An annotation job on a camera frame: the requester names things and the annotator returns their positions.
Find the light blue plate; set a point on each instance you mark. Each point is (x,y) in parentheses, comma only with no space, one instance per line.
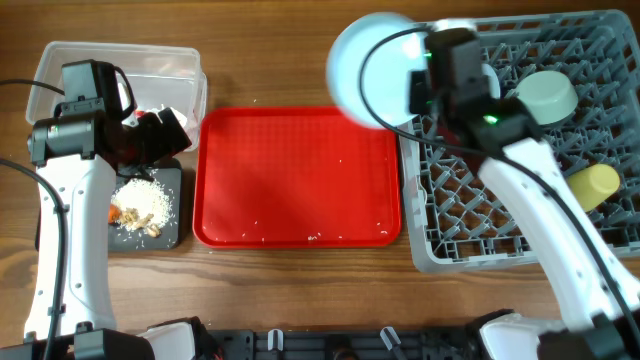
(384,71)

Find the orange carrot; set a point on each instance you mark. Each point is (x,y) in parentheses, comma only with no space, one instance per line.
(114,214)

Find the white tissue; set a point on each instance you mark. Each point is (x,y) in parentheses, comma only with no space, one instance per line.
(182,119)

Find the clear plastic bin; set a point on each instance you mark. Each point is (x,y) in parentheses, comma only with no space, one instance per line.
(167,75)

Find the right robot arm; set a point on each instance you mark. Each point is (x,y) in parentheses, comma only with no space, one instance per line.
(597,296)

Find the red plastic tray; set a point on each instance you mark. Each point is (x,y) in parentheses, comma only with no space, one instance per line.
(294,177)

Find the yellow plastic cup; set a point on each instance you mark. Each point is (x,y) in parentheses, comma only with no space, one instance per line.
(593,185)

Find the grey dishwasher rack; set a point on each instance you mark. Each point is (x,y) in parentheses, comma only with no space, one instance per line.
(454,223)

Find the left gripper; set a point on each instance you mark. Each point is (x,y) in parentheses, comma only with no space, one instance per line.
(163,133)

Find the black waste tray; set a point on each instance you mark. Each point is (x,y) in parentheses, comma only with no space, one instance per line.
(170,235)

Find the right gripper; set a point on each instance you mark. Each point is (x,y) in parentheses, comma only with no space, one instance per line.
(417,93)

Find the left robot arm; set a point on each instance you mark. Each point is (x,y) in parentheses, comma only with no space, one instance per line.
(71,313)

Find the rice and food scraps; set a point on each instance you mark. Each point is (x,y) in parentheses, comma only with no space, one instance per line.
(147,207)

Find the mint green bowl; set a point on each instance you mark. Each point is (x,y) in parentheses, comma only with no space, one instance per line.
(549,96)

